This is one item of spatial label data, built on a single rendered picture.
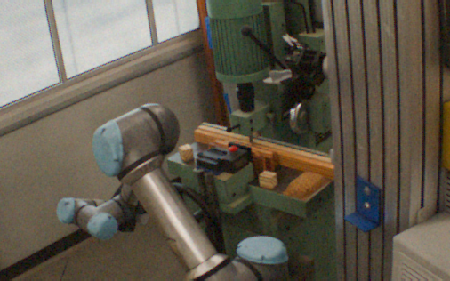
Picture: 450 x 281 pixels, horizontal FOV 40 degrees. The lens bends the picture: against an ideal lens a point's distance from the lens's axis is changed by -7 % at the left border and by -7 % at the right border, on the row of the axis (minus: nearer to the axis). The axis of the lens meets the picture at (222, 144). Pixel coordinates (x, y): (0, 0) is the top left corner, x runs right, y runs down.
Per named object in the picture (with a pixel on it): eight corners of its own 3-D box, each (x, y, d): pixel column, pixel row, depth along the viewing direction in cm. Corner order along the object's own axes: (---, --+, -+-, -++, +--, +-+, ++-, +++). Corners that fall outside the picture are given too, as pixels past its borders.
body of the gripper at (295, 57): (289, 39, 182) (325, 44, 174) (302, 54, 188) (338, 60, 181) (278, 62, 181) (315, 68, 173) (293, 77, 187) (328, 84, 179)
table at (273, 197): (149, 184, 232) (146, 169, 230) (207, 149, 252) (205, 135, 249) (288, 234, 194) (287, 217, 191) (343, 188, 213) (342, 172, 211)
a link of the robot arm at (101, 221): (125, 205, 181) (102, 194, 189) (94, 223, 175) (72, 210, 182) (130, 229, 185) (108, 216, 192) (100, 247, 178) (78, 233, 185)
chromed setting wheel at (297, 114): (288, 139, 224) (285, 105, 219) (309, 124, 232) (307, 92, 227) (295, 140, 223) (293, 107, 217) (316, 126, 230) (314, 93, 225)
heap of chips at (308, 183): (281, 193, 204) (280, 182, 202) (307, 173, 213) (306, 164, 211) (304, 200, 198) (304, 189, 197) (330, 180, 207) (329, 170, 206)
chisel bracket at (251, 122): (232, 137, 225) (229, 114, 221) (259, 121, 234) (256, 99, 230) (249, 141, 220) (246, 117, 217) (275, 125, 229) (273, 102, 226)
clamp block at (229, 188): (195, 194, 216) (190, 170, 212) (222, 176, 225) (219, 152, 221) (229, 205, 207) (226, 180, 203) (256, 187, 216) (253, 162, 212)
